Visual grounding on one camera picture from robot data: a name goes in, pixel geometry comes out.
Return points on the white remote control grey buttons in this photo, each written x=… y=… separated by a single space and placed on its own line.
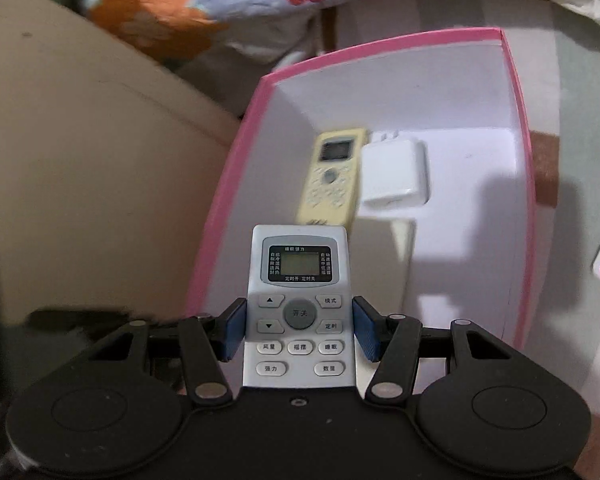
x=300 y=265

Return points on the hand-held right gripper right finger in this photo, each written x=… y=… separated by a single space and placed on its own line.
x=365 y=331

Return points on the pink cardboard box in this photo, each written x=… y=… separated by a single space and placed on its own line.
x=455 y=110

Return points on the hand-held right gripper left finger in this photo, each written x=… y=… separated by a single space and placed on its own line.
x=235 y=331

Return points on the yellow remote control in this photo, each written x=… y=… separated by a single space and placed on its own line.
x=330 y=180

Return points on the white cube charger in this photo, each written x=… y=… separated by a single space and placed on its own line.
x=395 y=175

